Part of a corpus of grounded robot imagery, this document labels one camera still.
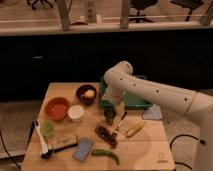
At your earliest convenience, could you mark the black cable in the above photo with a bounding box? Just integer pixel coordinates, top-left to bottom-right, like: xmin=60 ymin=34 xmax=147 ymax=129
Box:
xmin=0 ymin=130 xmax=22 ymax=171
xmin=169 ymin=133 xmax=200 ymax=171

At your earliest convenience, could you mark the grey cloth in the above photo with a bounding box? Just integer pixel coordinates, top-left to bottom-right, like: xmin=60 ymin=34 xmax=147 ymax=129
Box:
xmin=143 ymin=105 xmax=162 ymax=120

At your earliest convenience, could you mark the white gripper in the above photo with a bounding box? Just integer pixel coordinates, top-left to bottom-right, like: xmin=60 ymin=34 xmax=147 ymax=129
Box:
xmin=102 ymin=87 xmax=125 ymax=117

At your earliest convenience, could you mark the green chili pepper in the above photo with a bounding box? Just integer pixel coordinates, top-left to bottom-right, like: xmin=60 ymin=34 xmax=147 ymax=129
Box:
xmin=91 ymin=149 xmax=120 ymax=165

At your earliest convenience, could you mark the orange bowl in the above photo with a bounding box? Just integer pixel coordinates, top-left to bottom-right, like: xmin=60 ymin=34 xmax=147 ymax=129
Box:
xmin=44 ymin=97 xmax=70 ymax=121

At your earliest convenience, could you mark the black handled spatula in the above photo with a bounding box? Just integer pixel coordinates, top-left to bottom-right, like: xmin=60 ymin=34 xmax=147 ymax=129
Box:
xmin=40 ymin=135 xmax=78 ymax=160

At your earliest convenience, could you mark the black cable left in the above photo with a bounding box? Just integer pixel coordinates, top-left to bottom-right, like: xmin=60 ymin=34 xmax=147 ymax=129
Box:
xmin=0 ymin=130 xmax=22 ymax=171

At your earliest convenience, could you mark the blue sponge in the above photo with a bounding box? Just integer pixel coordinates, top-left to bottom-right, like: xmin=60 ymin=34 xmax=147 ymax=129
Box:
xmin=73 ymin=137 xmax=94 ymax=162

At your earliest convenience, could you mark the silver fork black handle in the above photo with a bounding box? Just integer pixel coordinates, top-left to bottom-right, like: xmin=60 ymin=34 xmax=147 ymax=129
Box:
xmin=113 ymin=112 xmax=127 ymax=135

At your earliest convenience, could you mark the dark brown bowl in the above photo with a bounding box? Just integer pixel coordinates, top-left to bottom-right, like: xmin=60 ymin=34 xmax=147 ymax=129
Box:
xmin=76 ymin=84 xmax=97 ymax=105

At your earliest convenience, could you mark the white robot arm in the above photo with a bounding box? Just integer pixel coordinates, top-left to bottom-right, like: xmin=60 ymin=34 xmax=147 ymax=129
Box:
xmin=103 ymin=61 xmax=213 ymax=171

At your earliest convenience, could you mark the green plastic tray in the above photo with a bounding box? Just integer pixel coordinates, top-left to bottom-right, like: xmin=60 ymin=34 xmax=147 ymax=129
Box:
xmin=99 ymin=75 xmax=153 ymax=110

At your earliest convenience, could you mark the dark metal cup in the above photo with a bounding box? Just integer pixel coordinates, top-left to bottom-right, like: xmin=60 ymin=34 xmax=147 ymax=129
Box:
xmin=104 ymin=109 xmax=116 ymax=125

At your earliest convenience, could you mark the dark grape bunch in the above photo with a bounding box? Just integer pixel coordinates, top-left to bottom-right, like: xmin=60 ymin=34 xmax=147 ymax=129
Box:
xmin=95 ymin=126 xmax=117 ymax=148

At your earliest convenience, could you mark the yellow lemon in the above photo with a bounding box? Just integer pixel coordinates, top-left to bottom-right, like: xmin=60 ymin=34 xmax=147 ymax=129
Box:
xmin=83 ymin=90 xmax=95 ymax=99

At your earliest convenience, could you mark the white cup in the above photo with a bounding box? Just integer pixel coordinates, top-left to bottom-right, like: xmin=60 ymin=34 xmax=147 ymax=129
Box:
xmin=68 ymin=105 xmax=84 ymax=123

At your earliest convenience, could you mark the green lime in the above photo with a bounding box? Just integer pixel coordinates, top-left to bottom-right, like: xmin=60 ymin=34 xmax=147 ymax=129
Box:
xmin=40 ymin=121 xmax=55 ymax=138

